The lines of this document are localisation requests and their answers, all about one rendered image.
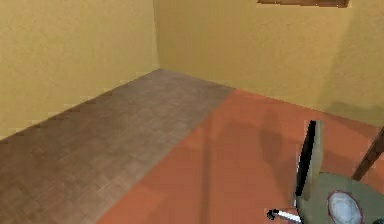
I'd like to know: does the white bowl with red rim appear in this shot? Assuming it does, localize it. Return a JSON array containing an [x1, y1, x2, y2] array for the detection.
[[326, 190, 365, 224]]

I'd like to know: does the olive laptop with black screen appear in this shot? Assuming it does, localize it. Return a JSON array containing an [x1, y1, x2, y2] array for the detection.
[[293, 119, 325, 208]]

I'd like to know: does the white stick with black tip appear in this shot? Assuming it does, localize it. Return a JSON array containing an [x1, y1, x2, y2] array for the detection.
[[266, 208, 303, 224]]

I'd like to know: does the brown wooden slanted post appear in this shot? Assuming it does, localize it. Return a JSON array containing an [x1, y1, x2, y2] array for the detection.
[[351, 126, 384, 182]]

